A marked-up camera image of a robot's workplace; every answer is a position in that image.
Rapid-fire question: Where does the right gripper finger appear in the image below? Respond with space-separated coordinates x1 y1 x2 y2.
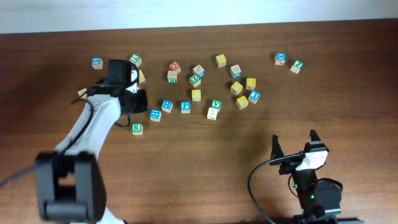
270 134 284 160
310 129 323 144

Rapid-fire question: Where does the green R block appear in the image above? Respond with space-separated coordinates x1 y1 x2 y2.
131 123 143 135

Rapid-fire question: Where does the yellow C block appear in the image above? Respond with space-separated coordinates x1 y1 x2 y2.
192 90 201 101

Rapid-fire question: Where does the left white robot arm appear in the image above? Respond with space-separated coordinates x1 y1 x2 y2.
34 59 148 223

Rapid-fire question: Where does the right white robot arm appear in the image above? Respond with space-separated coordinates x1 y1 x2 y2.
271 129 343 223

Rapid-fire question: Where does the blue block lower left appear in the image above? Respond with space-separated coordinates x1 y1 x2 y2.
149 110 162 122

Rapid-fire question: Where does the yellow block right of pair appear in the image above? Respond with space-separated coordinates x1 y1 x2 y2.
139 70 146 83

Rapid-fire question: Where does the blue H block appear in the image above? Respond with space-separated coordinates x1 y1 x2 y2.
161 100 173 113

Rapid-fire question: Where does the green L block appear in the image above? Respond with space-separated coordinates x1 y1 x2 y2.
129 54 142 67

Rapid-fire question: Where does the plain block green side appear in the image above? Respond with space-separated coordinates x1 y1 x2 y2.
167 70 178 83

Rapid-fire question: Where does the red side wooden block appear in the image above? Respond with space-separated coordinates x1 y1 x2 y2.
78 88 88 100

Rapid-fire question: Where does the blue S block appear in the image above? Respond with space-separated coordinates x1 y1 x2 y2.
91 57 103 70

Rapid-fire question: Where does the blue P block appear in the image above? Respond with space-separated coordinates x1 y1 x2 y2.
180 101 191 114

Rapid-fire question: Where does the red C block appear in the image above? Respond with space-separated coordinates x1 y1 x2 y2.
169 61 181 73

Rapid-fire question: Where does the yellow G block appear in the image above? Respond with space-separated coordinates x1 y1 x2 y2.
236 96 249 110

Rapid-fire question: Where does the blue T block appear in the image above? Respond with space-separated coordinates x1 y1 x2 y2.
248 90 261 104

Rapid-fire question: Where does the green Z block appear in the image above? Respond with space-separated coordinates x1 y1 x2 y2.
189 74 201 88

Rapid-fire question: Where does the yellow S block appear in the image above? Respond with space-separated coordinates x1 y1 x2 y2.
246 78 256 90

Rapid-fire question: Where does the plain block blue side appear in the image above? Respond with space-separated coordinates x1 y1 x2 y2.
193 65 205 78

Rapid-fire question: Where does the plain wooden block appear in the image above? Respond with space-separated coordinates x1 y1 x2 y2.
206 108 218 121

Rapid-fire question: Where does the yellow K block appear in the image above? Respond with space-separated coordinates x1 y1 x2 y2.
230 82 243 95

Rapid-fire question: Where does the green J block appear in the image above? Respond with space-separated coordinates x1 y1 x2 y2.
290 60 304 74

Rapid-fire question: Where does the green V block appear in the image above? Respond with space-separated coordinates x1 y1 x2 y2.
211 100 222 112

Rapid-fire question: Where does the blue X block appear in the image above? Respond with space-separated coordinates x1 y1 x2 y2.
274 52 287 65

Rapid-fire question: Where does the blue D block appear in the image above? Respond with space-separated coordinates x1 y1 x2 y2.
230 65 242 78

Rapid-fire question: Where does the yellow top block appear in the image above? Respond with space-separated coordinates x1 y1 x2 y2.
216 54 226 68

